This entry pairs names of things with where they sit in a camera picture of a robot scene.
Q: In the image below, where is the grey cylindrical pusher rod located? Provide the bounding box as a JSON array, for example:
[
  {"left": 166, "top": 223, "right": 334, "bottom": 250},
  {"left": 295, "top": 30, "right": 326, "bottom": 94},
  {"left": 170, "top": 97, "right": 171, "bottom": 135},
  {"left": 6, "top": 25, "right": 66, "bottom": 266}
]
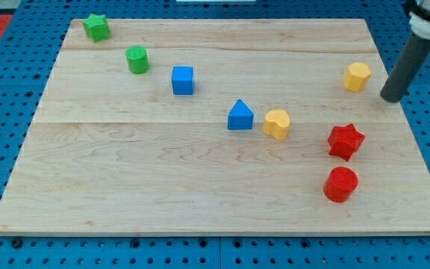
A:
[{"left": 380, "top": 33, "right": 430, "bottom": 103}]

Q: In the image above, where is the red star block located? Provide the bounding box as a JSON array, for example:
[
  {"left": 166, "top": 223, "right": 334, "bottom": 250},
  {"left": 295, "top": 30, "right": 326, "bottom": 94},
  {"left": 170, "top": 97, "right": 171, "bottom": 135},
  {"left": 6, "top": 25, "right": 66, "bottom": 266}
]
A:
[{"left": 328, "top": 123, "right": 365, "bottom": 161}]

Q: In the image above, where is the green star block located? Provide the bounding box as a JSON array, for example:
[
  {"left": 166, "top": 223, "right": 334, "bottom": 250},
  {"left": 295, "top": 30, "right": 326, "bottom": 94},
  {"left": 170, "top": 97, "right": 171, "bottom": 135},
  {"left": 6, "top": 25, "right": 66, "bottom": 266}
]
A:
[{"left": 82, "top": 13, "right": 110, "bottom": 43}]

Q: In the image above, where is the yellow hexagon block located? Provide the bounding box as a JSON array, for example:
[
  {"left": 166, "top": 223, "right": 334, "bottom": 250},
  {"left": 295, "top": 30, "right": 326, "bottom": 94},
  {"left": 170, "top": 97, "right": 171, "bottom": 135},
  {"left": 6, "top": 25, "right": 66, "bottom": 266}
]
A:
[{"left": 343, "top": 62, "right": 372, "bottom": 92}]

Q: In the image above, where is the red cylinder block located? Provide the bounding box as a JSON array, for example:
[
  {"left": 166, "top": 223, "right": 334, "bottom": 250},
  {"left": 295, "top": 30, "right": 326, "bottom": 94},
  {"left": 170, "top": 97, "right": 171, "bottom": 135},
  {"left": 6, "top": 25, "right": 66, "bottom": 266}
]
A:
[{"left": 323, "top": 167, "right": 358, "bottom": 202}]

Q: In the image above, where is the yellow heart block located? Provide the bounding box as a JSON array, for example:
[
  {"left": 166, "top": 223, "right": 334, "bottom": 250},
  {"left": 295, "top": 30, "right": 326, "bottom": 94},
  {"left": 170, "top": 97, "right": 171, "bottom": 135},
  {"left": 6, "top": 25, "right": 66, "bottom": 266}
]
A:
[{"left": 262, "top": 109, "right": 290, "bottom": 140}]

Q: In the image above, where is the blue triangle block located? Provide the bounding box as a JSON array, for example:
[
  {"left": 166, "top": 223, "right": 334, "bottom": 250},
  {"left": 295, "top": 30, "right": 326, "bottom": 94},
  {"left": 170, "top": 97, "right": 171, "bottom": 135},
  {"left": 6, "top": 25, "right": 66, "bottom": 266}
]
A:
[{"left": 227, "top": 99, "right": 254, "bottom": 130}]

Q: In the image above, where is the blue cube block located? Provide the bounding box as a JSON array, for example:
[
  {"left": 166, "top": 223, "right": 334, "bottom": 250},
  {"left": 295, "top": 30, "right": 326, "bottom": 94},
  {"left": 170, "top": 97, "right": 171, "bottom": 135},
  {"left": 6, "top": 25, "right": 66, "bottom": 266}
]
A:
[{"left": 171, "top": 66, "right": 194, "bottom": 95}]

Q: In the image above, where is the wooden board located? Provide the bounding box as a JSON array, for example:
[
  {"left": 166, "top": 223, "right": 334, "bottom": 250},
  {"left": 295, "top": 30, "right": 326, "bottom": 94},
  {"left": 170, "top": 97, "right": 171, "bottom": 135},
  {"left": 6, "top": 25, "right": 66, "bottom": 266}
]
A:
[{"left": 0, "top": 19, "right": 430, "bottom": 237}]

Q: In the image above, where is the green cylinder block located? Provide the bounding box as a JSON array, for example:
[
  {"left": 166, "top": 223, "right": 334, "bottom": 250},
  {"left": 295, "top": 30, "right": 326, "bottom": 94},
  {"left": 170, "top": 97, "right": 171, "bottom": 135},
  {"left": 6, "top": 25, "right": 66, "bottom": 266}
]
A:
[{"left": 125, "top": 46, "right": 149, "bottom": 74}]

